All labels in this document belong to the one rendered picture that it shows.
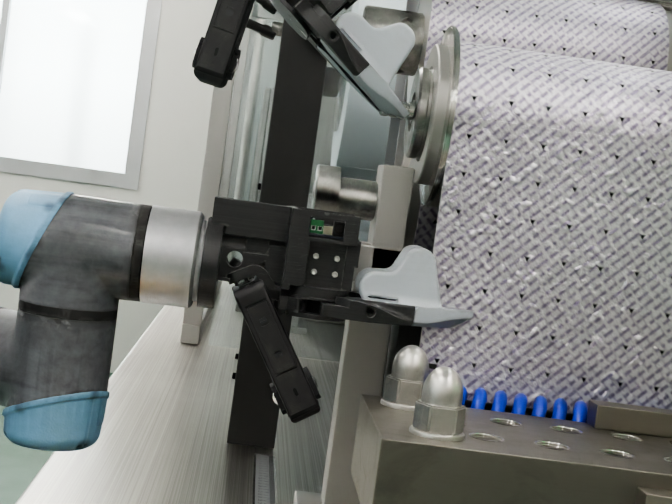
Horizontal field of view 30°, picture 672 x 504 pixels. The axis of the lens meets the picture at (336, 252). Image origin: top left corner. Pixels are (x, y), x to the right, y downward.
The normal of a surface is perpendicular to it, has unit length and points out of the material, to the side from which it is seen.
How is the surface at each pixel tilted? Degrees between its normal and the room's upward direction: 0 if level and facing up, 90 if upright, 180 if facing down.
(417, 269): 90
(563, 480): 90
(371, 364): 90
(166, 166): 90
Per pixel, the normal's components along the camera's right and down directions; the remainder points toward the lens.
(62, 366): 0.23, 0.08
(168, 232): 0.11, -0.42
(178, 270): 0.04, 0.24
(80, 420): 0.67, 0.18
